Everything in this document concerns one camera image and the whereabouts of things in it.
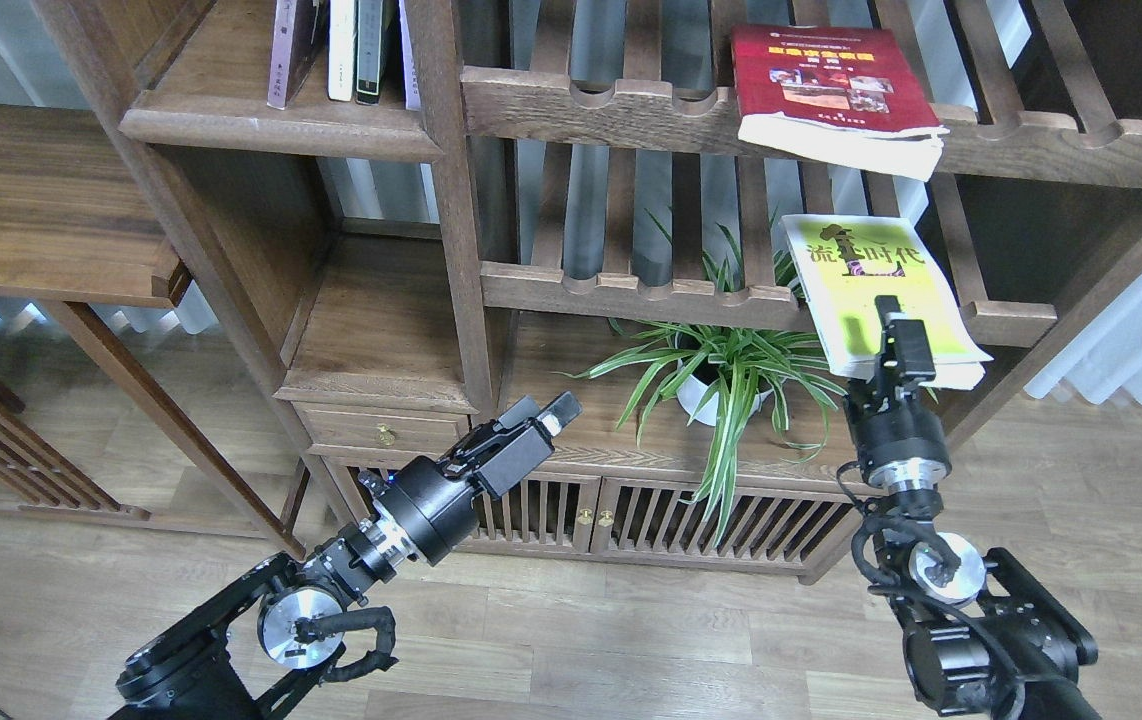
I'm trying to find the white upright book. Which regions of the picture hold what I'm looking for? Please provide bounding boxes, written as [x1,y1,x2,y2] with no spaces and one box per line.
[327,0,359,102]

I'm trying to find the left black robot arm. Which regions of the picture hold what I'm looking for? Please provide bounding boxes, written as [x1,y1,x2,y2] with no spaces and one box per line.
[116,392,581,719]

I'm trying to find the green spider plant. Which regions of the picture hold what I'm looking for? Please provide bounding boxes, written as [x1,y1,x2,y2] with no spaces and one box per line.
[558,215,940,546]

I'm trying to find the wooden side table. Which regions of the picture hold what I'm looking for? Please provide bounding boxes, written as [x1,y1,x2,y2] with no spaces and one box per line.
[0,105,309,557]

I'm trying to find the dark brown book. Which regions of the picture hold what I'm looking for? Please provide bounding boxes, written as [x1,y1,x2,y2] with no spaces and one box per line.
[266,0,330,110]

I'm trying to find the dark green upright book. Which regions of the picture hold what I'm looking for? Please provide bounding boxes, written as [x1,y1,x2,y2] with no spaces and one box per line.
[353,0,399,105]

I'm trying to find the red book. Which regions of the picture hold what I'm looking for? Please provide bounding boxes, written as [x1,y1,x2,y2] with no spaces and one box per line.
[731,24,949,181]

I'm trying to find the dark wooden bookshelf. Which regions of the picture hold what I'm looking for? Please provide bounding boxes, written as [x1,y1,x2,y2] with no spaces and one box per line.
[31,0,1142,583]

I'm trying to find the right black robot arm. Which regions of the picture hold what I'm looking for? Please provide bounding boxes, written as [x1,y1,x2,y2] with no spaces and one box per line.
[845,295,1097,719]

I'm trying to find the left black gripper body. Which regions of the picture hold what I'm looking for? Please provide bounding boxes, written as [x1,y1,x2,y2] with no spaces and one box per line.
[439,395,558,498]

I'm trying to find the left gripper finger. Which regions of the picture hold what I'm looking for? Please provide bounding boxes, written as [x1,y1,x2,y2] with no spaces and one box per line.
[536,391,584,439]

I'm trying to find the yellow green book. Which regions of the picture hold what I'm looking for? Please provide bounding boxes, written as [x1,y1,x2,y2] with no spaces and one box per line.
[780,214,991,391]

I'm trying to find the pale upright book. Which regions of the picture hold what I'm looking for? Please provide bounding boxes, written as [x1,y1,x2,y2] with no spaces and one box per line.
[397,0,423,111]

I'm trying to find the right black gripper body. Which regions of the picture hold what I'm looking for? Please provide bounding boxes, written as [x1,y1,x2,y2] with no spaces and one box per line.
[845,314,936,416]

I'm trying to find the white plant pot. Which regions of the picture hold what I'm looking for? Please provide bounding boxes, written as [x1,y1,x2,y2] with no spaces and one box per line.
[677,363,775,427]

